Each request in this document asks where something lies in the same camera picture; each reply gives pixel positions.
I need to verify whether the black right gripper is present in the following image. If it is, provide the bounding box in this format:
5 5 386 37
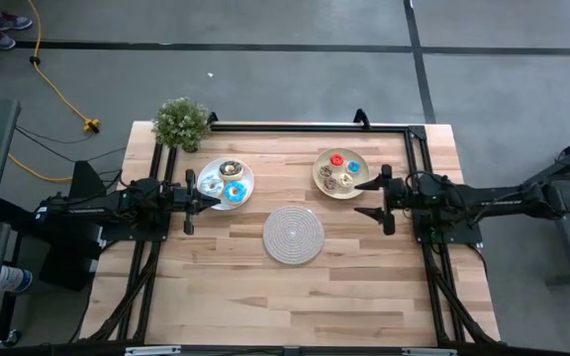
352 164 418 236

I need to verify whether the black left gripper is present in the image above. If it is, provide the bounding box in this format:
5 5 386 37
171 168 222 236

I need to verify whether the large white sprinkled donut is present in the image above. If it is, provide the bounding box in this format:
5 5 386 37
199 174 226 199

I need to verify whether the large blue glazed donut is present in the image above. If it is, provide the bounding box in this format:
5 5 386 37
223 180 249 205

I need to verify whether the large chocolate sprinkled donut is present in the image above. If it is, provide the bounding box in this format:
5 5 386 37
217 158 245 183

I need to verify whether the beige round plate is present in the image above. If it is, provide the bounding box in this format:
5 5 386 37
312 147 371 201

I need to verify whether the white round plate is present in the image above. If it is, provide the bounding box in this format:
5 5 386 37
196 157 255 212

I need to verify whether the green potted plant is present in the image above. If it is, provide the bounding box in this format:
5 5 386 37
151 96 213 154

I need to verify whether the black equipment stand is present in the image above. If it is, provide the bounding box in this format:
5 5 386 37
39 160 109 292

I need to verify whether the silver table clamp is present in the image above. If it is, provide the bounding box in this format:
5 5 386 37
401 347 458 356
124 345 183 356

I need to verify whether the person's foot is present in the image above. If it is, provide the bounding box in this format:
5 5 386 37
0 27 18 50
0 10 33 31
0 265 34 294

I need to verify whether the round woven rope mat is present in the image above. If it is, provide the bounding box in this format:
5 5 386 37
261 205 326 266

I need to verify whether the yellow floor extension cable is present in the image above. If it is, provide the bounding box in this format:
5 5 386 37
6 0 102 183

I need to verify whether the black floor cable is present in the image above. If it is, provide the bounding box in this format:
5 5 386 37
15 126 128 164

